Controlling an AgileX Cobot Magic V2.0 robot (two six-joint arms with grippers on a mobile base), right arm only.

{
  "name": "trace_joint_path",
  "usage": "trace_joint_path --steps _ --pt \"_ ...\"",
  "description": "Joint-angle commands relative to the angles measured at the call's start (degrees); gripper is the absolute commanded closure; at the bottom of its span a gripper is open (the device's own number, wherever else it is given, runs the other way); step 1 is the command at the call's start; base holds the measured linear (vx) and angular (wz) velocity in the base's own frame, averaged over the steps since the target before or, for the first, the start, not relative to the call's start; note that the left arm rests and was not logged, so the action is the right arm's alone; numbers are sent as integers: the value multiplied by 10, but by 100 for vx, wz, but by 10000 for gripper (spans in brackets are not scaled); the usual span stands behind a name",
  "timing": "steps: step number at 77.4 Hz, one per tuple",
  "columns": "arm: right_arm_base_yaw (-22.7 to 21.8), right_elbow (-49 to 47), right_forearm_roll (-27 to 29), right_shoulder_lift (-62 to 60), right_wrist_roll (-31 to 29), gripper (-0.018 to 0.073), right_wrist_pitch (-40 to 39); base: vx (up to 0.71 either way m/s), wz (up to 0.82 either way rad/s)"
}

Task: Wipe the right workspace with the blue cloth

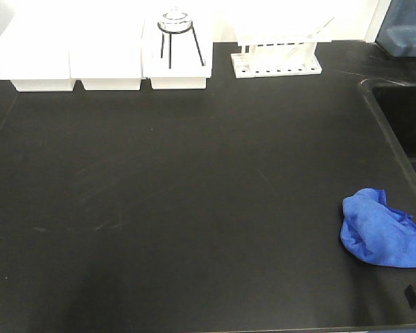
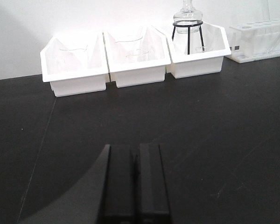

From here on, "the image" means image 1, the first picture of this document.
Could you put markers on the blue microfiber cloth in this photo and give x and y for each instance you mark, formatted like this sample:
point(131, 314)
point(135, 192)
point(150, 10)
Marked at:
point(376, 233)

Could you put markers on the black lab sink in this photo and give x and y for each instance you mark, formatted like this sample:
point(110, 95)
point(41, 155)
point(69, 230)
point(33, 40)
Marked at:
point(393, 105)

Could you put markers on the blue grey plastic container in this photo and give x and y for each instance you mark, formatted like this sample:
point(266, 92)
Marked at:
point(397, 34)

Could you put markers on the white left storage bin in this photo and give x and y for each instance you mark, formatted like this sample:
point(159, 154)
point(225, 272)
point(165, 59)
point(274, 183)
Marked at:
point(34, 54)

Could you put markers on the white storage bin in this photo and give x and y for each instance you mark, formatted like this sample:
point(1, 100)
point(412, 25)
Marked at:
point(105, 52)
point(191, 76)
point(34, 54)

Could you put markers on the white test tube rack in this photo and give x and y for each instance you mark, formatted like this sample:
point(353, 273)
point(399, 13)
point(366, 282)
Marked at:
point(279, 47)

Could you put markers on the white middle storage bin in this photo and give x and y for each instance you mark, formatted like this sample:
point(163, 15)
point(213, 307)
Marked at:
point(105, 52)

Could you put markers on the white right storage bin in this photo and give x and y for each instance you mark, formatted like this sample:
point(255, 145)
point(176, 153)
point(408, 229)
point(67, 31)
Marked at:
point(191, 76)

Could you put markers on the black wire tripod stand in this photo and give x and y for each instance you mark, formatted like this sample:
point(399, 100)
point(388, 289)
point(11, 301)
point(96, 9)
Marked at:
point(181, 49)

